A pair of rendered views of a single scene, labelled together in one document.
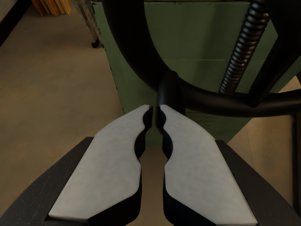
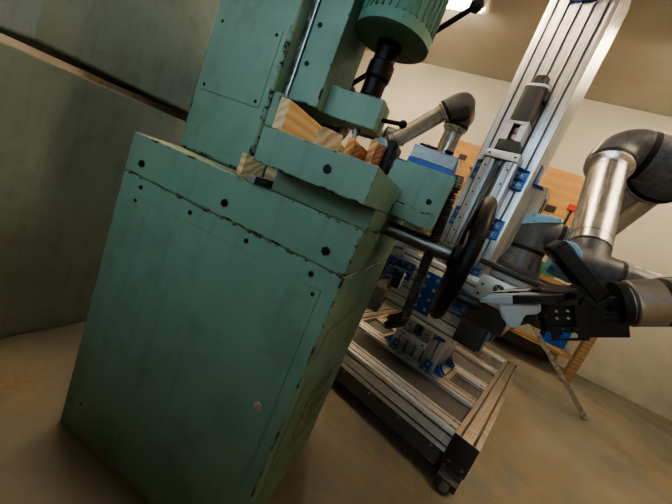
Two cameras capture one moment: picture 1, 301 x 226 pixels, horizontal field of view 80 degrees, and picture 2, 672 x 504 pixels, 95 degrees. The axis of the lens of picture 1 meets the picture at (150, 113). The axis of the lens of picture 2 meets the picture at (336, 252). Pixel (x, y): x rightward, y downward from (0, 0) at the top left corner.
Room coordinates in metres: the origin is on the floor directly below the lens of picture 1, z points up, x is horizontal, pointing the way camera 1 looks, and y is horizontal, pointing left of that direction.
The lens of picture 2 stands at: (0.22, 0.61, 0.84)
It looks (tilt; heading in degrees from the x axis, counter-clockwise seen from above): 10 degrees down; 283
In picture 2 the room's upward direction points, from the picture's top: 22 degrees clockwise
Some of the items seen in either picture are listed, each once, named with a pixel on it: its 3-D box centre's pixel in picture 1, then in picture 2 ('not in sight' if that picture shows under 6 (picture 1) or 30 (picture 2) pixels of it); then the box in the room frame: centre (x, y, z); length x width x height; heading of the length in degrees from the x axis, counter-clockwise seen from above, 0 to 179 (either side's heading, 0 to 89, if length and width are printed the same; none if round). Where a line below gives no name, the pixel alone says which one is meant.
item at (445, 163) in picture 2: not in sight; (433, 162); (0.26, -0.15, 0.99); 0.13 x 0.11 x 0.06; 86
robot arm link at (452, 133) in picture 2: not in sight; (442, 156); (0.27, -1.02, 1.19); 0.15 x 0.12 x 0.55; 82
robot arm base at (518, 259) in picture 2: not in sight; (522, 259); (-0.17, -0.70, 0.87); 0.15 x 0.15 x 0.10
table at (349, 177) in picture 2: not in sight; (377, 196); (0.35, -0.15, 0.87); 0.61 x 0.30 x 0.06; 86
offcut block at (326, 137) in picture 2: not in sight; (327, 140); (0.42, 0.10, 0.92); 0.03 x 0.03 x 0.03; 38
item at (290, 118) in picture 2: not in sight; (340, 157); (0.47, -0.16, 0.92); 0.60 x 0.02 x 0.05; 86
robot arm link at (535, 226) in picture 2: not in sight; (539, 232); (-0.17, -0.70, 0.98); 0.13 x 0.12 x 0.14; 172
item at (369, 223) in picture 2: not in sight; (351, 207); (0.39, -0.13, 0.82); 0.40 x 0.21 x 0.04; 86
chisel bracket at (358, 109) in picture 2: not in sight; (354, 115); (0.47, -0.14, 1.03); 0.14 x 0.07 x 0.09; 176
